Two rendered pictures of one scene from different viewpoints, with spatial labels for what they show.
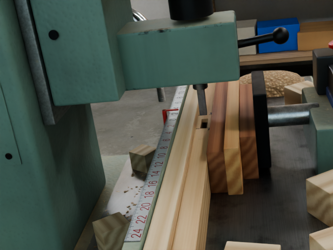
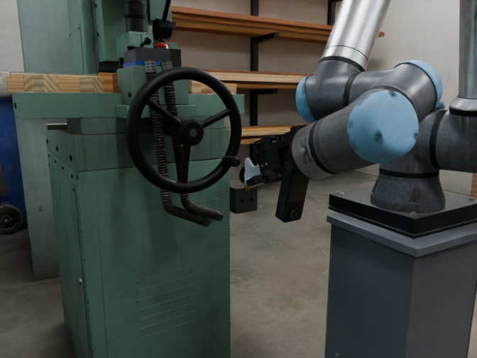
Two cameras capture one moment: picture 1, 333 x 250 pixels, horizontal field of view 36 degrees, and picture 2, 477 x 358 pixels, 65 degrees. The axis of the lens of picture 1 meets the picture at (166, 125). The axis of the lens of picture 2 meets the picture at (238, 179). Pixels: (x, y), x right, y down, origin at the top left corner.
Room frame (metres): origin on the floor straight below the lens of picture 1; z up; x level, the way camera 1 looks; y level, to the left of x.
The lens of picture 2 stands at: (0.02, -1.10, 0.88)
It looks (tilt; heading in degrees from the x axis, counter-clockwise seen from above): 12 degrees down; 46
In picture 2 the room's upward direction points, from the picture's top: straight up
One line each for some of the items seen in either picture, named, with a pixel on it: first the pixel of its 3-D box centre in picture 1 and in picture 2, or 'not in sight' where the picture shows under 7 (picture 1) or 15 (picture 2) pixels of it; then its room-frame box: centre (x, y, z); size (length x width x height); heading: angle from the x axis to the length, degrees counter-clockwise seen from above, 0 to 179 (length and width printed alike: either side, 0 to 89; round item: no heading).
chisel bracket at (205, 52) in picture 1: (180, 55); (134, 50); (0.61, -0.03, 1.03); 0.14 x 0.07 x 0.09; 79
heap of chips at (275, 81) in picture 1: (267, 80); (216, 89); (0.81, -0.18, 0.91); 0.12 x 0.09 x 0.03; 79
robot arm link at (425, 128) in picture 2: not in sight; (414, 136); (1.06, -0.69, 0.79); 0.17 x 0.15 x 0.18; 88
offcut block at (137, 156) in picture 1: (144, 158); not in sight; (0.79, 0.04, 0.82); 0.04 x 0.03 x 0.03; 46
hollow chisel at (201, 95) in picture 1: (201, 95); not in sight; (0.61, -0.05, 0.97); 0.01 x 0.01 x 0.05; 79
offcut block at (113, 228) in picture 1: (113, 235); not in sight; (0.56, 0.09, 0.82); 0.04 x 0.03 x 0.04; 115
